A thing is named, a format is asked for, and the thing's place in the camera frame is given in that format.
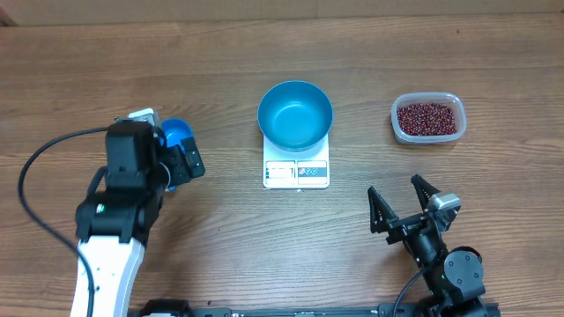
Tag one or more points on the teal bowl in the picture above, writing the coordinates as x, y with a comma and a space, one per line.
295, 115

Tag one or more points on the clear plastic container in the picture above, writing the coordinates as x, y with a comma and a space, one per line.
446, 98

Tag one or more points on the red beans in container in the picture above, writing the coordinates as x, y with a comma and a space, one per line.
427, 119

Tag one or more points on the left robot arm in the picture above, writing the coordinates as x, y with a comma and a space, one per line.
122, 204

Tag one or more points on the white digital kitchen scale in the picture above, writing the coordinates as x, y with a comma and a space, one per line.
309, 169

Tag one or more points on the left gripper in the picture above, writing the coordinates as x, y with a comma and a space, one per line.
181, 174

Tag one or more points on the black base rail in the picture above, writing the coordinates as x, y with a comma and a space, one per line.
176, 307

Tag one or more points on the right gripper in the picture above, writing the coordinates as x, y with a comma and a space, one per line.
381, 223

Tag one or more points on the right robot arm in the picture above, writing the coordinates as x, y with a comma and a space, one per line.
448, 282

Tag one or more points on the blue plastic scoop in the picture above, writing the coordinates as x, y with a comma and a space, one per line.
178, 132

